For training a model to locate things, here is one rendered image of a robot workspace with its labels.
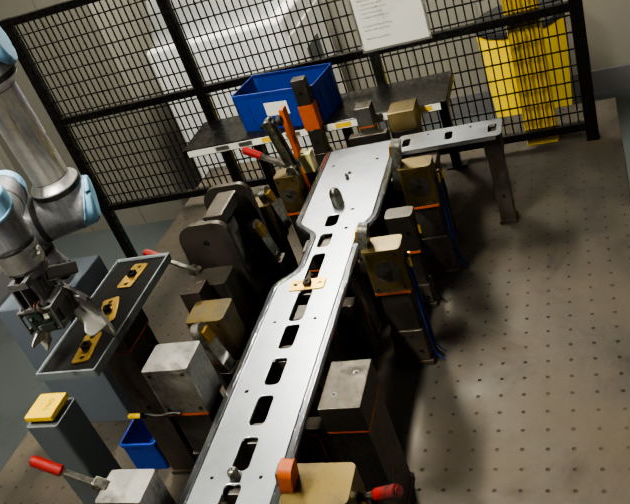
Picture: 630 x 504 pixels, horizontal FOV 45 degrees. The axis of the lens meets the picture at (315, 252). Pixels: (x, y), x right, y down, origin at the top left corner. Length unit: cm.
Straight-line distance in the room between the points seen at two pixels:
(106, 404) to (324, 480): 99
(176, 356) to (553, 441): 77
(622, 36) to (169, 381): 350
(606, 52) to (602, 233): 245
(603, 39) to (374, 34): 221
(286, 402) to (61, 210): 74
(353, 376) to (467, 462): 36
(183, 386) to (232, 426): 12
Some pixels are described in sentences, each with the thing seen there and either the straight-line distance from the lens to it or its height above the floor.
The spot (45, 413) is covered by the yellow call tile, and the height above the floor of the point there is 116.
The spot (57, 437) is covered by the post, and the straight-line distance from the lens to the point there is 146.
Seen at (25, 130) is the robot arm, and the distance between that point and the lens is 177.
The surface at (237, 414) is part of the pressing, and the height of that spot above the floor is 100.
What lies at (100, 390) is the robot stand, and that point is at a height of 82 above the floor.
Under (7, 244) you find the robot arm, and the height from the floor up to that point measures 144.
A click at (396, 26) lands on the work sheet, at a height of 121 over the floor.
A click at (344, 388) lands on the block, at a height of 103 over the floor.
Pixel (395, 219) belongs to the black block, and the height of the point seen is 99.
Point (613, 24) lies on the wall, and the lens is 445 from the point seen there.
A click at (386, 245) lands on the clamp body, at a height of 104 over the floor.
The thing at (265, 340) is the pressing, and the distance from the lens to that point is 159.
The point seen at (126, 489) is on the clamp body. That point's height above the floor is 106.
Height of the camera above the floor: 193
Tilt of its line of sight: 31 degrees down
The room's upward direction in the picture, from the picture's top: 21 degrees counter-clockwise
